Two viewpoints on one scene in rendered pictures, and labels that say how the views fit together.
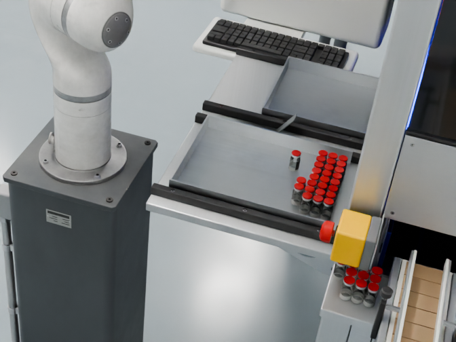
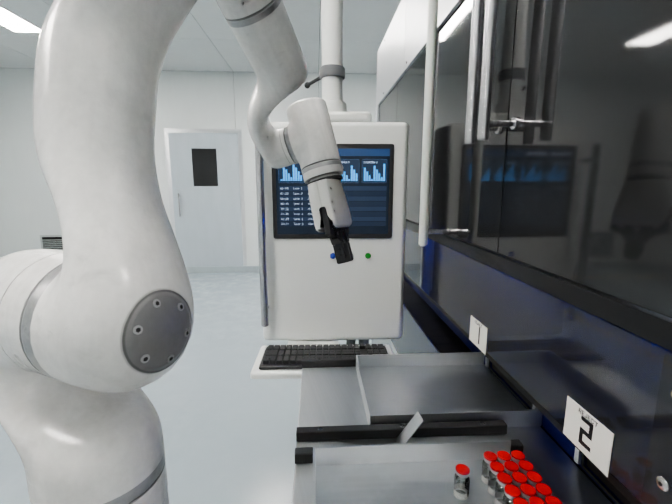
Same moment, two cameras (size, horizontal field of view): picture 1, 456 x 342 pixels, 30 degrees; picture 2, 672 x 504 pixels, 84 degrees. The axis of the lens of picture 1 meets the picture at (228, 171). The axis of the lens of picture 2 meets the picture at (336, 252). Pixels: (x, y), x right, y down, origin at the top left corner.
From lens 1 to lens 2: 127 cm
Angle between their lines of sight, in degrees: 31
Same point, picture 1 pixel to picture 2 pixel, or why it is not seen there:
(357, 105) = (446, 384)
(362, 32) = (387, 328)
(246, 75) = (323, 385)
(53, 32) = (22, 379)
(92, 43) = (100, 371)
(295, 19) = (330, 331)
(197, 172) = not seen: outside the picture
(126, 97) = (186, 440)
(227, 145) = (355, 487)
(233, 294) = not seen: outside the picture
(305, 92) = (390, 385)
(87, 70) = (103, 442)
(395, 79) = not seen: outside the picture
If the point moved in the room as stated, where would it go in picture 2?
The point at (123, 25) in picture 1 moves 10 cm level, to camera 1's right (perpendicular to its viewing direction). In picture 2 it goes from (175, 317) to (288, 307)
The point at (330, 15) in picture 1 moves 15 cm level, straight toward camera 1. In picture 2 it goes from (358, 320) to (368, 337)
